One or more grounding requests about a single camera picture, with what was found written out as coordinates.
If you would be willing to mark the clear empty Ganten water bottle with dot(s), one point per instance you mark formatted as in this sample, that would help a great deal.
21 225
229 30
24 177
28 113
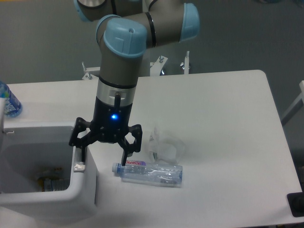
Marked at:
163 175

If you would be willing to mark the white frame at right edge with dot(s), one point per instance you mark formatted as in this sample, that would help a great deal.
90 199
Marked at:
294 107

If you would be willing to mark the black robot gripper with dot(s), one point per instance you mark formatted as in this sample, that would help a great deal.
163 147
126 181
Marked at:
108 125

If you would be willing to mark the blue labelled water bottle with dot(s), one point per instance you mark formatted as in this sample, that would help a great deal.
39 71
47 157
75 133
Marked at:
13 106

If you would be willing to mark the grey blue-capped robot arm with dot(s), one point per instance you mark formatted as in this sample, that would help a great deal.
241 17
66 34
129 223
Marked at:
125 30

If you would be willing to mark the crumpled clear plastic wrapper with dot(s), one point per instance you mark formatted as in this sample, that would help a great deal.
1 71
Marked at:
164 147

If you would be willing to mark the white push-button trash can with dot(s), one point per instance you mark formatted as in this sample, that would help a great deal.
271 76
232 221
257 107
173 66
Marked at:
29 148

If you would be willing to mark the trash inside the can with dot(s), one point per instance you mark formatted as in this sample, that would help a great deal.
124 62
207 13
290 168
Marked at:
52 180

